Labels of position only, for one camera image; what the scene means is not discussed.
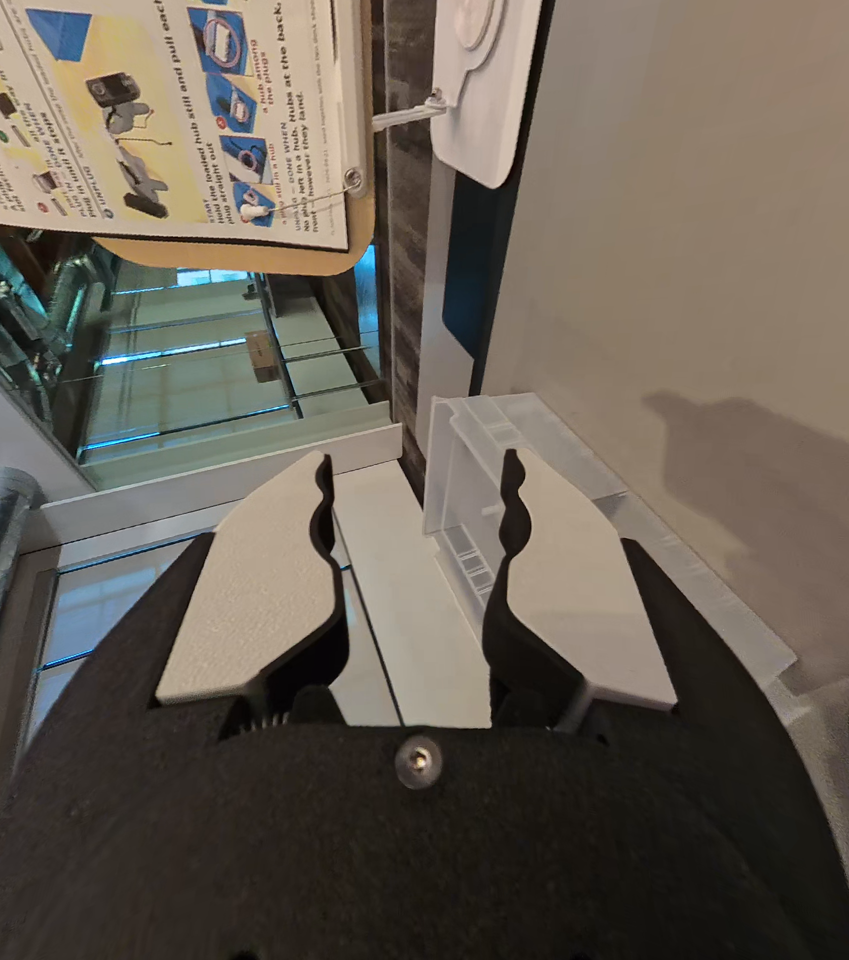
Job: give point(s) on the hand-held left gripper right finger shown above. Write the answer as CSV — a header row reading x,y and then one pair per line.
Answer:
x,y
582,600

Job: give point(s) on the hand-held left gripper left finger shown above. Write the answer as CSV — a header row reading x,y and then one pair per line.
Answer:
x,y
259,585

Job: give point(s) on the clear plastic bin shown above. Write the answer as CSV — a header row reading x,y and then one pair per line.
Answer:
x,y
469,465

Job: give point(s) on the cardboard box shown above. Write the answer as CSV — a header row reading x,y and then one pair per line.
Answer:
x,y
261,356

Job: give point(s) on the printed instruction sheet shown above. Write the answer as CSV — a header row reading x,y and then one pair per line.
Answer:
x,y
169,112

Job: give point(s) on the white zip tie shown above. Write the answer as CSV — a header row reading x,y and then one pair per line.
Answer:
x,y
406,112

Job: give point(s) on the white plastic plate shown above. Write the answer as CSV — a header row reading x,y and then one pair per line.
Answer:
x,y
484,105

